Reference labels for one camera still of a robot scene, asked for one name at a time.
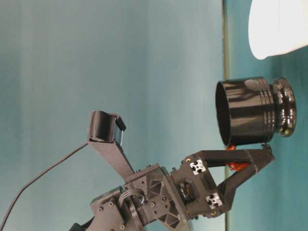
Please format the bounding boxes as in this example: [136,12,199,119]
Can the black cup holder red handle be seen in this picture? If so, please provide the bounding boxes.
[215,76,297,172]

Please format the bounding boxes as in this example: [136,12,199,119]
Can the blue-green table cloth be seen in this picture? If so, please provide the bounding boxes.
[223,0,308,231]

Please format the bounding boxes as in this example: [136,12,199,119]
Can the black looped cable bundle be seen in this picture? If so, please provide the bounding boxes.
[119,188,148,205]

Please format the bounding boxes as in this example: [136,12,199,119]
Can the wrist camera with bar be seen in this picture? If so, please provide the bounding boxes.
[87,110,136,175]

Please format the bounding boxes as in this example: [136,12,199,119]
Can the thin black camera cable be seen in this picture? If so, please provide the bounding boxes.
[8,142,90,231]

